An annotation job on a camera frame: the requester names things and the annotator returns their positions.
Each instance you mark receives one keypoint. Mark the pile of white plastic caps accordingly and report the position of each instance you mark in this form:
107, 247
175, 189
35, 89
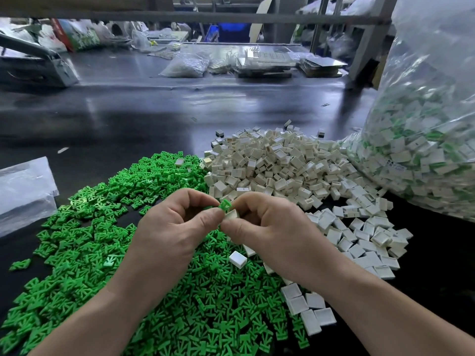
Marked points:
289, 166

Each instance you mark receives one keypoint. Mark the small white plastic part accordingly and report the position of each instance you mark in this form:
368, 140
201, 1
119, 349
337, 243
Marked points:
231, 214

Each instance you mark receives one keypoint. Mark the person's right hand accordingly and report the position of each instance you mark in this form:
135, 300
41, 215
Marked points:
286, 237

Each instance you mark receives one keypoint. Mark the person's left forearm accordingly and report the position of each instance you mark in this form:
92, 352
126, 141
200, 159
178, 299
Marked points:
78, 328

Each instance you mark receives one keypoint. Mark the person's right forearm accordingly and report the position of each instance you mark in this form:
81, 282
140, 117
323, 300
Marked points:
393, 319

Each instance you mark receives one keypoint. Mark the dark flat tray stack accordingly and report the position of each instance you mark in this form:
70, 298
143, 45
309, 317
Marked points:
323, 66

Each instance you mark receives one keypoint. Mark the grey metal horizontal bar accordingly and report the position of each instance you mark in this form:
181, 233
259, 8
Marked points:
223, 18

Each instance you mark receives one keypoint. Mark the person's left hand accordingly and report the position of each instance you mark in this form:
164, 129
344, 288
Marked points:
167, 244

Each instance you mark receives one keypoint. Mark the grey heat sealer machine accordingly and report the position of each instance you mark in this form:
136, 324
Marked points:
37, 66

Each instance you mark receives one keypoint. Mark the small clear bag of parts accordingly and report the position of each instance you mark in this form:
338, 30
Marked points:
184, 65

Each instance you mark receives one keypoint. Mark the small green plastic part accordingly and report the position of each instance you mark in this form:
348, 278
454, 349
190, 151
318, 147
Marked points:
20, 264
225, 205

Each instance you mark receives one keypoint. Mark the clear plastic bag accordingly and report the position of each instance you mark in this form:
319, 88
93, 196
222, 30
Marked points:
423, 144

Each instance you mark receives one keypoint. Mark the grey metal slanted post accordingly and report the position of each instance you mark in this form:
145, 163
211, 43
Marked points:
373, 37

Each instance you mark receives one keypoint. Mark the stack of clear flat bags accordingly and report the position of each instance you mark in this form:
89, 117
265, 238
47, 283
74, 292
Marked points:
26, 195

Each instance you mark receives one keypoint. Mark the blue crate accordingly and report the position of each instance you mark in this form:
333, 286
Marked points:
228, 31

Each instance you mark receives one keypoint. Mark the pile of green plastic clips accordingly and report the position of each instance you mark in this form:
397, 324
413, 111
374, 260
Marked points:
74, 233

